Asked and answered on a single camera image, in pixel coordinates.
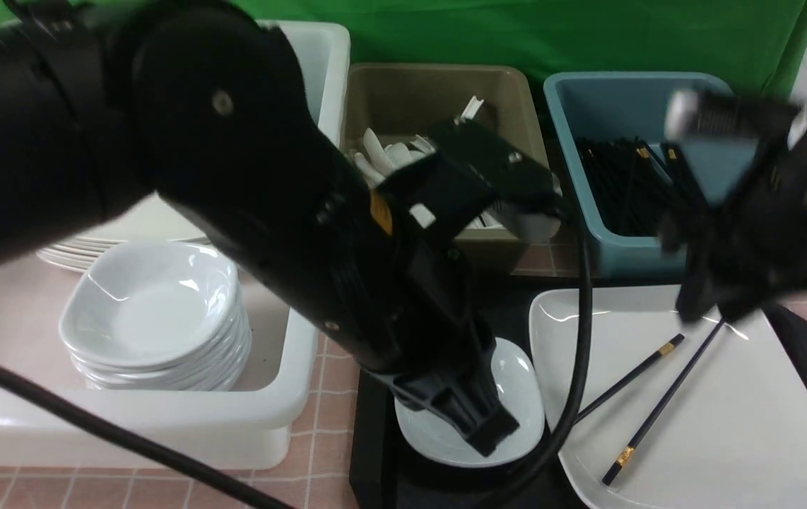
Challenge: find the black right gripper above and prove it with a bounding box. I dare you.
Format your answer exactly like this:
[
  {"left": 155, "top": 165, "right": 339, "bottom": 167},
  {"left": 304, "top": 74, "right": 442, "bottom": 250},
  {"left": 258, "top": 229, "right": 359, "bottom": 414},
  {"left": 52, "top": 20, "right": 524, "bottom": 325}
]
[{"left": 658, "top": 139, "right": 807, "bottom": 323}]

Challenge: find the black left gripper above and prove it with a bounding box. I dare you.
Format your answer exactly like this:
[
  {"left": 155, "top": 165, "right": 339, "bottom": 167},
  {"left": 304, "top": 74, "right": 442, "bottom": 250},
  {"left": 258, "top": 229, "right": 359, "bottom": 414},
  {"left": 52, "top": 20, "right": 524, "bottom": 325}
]
[{"left": 283, "top": 177, "right": 521, "bottom": 459}]

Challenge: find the small white square bowl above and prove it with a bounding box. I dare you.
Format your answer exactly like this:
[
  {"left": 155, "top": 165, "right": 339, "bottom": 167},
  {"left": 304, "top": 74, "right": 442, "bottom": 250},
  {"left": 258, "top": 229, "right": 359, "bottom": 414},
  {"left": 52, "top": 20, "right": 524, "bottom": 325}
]
[{"left": 394, "top": 338, "right": 548, "bottom": 469}]

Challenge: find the black chopstick gold band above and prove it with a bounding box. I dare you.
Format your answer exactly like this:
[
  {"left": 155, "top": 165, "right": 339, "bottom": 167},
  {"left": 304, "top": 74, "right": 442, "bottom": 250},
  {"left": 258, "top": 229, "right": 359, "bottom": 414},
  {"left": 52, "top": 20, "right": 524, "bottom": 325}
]
[
  {"left": 573, "top": 333, "right": 685, "bottom": 424},
  {"left": 601, "top": 318, "right": 726, "bottom": 486}
]

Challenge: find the large white rice plate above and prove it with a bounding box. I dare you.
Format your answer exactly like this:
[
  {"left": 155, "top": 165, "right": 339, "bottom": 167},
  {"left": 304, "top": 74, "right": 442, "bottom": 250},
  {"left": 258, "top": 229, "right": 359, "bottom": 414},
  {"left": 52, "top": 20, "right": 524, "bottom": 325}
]
[{"left": 559, "top": 286, "right": 807, "bottom": 508}]

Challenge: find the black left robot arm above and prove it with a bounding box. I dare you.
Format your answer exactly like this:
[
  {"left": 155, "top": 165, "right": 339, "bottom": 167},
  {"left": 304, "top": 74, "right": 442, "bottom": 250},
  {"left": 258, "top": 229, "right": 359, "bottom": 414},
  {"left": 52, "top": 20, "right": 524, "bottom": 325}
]
[{"left": 0, "top": 1, "right": 519, "bottom": 455}]

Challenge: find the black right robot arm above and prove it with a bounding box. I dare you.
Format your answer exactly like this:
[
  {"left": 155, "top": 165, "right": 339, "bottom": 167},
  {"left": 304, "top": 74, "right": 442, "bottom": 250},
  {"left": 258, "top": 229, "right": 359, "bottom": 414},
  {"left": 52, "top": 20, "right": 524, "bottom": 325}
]
[{"left": 658, "top": 89, "right": 807, "bottom": 323}]

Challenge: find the pink checkered tablecloth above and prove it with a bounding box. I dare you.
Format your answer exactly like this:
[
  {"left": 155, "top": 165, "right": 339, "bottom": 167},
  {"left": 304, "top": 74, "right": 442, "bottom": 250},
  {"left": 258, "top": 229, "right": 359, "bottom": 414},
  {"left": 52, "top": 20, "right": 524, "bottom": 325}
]
[{"left": 0, "top": 257, "right": 807, "bottom": 508}]

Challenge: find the black serving tray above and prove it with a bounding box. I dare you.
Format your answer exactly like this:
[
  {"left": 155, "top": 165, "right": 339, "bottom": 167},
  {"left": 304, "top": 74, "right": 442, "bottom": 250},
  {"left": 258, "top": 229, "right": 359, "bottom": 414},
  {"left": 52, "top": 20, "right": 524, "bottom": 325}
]
[{"left": 349, "top": 273, "right": 807, "bottom": 508}]

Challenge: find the pile of black chopsticks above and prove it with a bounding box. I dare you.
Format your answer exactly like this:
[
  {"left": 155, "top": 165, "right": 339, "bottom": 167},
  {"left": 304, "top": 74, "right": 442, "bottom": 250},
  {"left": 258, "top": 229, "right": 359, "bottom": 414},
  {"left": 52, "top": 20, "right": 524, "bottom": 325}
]
[{"left": 575, "top": 138, "right": 707, "bottom": 236}]

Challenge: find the green backdrop cloth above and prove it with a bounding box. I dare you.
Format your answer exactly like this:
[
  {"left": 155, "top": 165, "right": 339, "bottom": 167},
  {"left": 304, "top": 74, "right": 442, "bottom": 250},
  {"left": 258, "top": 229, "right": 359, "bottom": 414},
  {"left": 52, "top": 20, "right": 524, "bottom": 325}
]
[{"left": 0, "top": 0, "right": 807, "bottom": 109}]

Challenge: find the pile of white spoons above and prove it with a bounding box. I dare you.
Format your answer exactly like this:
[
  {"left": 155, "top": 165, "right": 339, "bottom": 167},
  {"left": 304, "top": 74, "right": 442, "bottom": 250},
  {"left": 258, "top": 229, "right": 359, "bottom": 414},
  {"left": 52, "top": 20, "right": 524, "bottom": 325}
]
[{"left": 353, "top": 94, "right": 510, "bottom": 230}]

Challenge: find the blue plastic bin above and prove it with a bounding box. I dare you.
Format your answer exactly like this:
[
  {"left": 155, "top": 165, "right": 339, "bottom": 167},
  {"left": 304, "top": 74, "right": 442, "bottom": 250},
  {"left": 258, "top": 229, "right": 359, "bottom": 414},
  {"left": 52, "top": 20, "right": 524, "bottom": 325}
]
[{"left": 543, "top": 71, "right": 731, "bottom": 279}]

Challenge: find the olive plastic bin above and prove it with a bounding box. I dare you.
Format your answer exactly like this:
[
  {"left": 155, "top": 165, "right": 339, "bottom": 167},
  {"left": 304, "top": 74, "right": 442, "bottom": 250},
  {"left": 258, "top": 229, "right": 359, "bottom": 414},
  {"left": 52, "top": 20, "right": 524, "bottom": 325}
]
[{"left": 336, "top": 63, "right": 561, "bottom": 274}]

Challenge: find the stack of white bowls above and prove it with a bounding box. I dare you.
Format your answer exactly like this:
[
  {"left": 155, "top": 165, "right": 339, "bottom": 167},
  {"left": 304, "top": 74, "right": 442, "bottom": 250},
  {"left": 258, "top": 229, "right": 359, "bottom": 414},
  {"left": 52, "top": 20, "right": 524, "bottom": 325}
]
[{"left": 59, "top": 242, "right": 254, "bottom": 391}]

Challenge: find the stack of white square plates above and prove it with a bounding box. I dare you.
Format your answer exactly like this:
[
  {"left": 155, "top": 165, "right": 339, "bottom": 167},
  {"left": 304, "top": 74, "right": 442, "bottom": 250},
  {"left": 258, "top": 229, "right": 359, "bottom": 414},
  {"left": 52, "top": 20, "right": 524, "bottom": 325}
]
[{"left": 35, "top": 191, "right": 213, "bottom": 274}]

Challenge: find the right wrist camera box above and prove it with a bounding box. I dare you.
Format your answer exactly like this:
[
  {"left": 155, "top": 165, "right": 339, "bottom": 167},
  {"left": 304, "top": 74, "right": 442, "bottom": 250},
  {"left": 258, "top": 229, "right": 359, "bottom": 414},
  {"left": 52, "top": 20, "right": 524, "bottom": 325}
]
[{"left": 664, "top": 89, "right": 807, "bottom": 206}]

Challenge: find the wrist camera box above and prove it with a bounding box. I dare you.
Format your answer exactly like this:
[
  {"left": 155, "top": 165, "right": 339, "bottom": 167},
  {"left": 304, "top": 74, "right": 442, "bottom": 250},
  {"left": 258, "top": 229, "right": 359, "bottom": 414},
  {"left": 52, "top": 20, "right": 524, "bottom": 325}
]
[
  {"left": 664, "top": 89, "right": 807, "bottom": 206},
  {"left": 377, "top": 119, "right": 570, "bottom": 244}
]

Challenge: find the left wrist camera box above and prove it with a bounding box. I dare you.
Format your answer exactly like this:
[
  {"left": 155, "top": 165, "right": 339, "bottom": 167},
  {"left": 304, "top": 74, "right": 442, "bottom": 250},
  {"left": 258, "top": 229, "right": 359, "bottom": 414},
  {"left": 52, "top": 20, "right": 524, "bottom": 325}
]
[{"left": 377, "top": 119, "right": 570, "bottom": 244}]

